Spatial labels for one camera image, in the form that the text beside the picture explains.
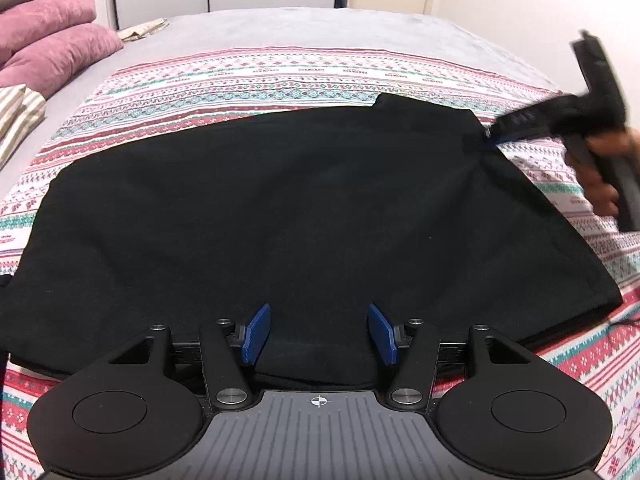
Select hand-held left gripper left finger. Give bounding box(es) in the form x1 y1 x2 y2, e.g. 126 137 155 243
106 303 272 409

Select beige folded cloth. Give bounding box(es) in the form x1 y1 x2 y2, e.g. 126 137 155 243
116 18 169 44

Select grey bed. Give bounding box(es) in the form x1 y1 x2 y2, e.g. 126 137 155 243
0 7 568 191

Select striped beige pillow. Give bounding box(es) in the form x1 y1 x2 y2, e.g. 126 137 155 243
0 83 47 169

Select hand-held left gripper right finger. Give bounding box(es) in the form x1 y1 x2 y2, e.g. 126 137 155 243
367 303 535 409

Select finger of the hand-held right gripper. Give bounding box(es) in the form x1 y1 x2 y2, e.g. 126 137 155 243
482 97 566 153

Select person's right hand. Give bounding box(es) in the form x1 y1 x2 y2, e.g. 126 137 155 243
580 127 640 216

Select black pants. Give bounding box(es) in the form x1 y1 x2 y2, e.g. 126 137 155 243
0 92 624 382

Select patterned pink white blanket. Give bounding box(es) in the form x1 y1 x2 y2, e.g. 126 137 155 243
0 45 640 480

